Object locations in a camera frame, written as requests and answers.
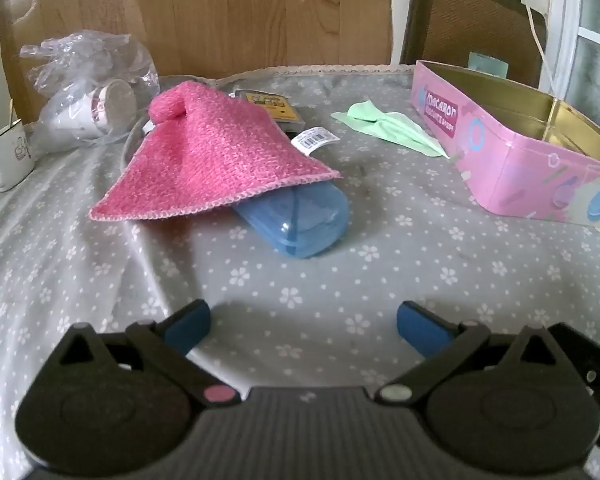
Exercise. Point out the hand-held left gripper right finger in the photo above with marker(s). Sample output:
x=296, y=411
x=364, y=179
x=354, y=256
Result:
x=422, y=327

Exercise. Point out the pink tin box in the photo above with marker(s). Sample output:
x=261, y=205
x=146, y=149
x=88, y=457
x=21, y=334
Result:
x=510, y=160

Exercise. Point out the white framed glass door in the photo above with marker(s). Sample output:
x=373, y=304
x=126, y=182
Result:
x=565, y=10

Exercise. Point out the teal cup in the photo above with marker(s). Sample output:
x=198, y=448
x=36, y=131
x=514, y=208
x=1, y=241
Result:
x=487, y=62

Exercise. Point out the brown tray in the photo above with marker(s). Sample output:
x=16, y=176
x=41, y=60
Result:
x=470, y=20

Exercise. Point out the pink knitted cloth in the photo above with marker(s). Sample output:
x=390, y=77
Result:
x=220, y=160

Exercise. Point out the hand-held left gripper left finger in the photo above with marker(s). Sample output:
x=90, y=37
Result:
x=190, y=322

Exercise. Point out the yellow card box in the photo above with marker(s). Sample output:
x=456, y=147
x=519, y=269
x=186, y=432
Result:
x=275, y=105

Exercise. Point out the clear plastic bag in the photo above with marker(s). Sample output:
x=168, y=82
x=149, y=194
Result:
x=80, y=60

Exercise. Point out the blue plastic case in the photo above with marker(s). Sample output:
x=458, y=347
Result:
x=300, y=220

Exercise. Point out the wooden board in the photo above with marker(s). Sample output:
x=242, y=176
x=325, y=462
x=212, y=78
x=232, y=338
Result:
x=205, y=10

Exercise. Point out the white enamel mug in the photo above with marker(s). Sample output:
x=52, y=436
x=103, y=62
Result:
x=5, y=155

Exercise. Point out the light green cloth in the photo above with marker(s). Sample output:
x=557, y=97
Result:
x=390, y=122

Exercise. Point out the white paper cup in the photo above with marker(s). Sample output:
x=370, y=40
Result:
x=95, y=110

